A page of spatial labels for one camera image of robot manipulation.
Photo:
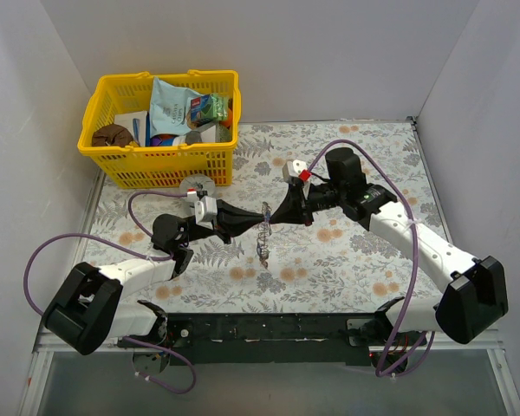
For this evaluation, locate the blue green carton box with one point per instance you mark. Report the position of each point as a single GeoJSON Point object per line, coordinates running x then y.
{"type": "Point", "coordinates": [207, 108]}

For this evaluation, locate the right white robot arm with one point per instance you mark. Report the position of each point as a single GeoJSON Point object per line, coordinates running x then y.
{"type": "Point", "coordinates": [473, 293]}

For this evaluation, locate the orange item in basket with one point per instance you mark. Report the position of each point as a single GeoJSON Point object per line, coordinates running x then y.
{"type": "Point", "coordinates": [227, 122]}

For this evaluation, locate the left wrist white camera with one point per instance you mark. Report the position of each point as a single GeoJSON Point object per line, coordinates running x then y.
{"type": "Point", "coordinates": [203, 205]}

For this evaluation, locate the silver disc keyring organiser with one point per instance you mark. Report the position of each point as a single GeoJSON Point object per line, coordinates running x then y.
{"type": "Point", "coordinates": [263, 234]}

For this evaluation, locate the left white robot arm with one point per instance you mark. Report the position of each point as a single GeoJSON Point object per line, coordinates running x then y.
{"type": "Point", "coordinates": [86, 310]}

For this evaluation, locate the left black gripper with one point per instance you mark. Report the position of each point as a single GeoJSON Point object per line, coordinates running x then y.
{"type": "Point", "coordinates": [221, 219]}

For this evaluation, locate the yellow plastic basket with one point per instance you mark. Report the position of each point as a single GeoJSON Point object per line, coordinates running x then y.
{"type": "Point", "coordinates": [142, 167]}

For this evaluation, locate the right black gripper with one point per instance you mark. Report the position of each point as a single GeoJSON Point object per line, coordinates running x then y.
{"type": "Point", "coordinates": [305, 204]}

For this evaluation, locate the white blue paper box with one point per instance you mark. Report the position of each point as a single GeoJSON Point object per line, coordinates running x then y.
{"type": "Point", "coordinates": [138, 125]}

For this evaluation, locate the wrist white camera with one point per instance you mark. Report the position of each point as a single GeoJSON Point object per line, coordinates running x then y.
{"type": "Point", "coordinates": [296, 172]}
{"type": "Point", "coordinates": [203, 205]}

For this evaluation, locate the light blue chips bag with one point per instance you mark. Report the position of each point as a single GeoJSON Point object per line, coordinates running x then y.
{"type": "Point", "coordinates": [169, 106]}

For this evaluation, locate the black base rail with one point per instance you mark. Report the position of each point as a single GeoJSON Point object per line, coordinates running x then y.
{"type": "Point", "coordinates": [244, 338]}

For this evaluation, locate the brown round pouch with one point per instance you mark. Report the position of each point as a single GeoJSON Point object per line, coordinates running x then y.
{"type": "Point", "coordinates": [112, 135]}

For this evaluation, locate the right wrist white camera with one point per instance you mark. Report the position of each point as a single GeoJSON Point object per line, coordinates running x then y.
{"type": "Point", "coordinates": [296, 172]}

